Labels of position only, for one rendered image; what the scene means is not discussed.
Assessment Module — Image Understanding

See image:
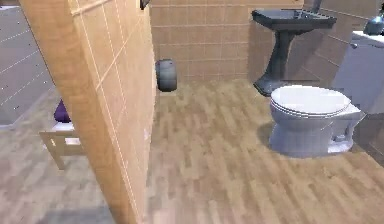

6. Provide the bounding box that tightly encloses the white toilet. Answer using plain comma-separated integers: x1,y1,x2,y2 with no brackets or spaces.
268,30,384,159

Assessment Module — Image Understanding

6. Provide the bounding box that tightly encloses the purple pillow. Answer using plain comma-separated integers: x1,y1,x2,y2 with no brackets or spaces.
53,98,72,124

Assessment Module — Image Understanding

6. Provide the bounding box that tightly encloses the grey round bin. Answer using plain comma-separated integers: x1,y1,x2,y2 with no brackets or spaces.
155,58,178,93

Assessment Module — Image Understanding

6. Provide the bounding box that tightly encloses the teal round bottle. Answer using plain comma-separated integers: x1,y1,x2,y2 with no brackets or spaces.
363,7,384,36

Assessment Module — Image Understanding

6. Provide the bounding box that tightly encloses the black pedestal sink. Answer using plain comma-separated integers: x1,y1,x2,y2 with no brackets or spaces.
251,8,338,98

